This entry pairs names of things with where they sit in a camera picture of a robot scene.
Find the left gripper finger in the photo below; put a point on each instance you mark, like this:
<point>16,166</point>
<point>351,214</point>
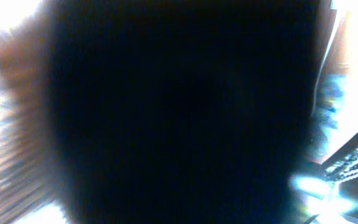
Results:
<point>343,164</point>

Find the Samsung Galaxy smartphone blue screen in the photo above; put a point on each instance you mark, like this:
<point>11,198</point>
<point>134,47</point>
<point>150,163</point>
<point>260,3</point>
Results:
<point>180,111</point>

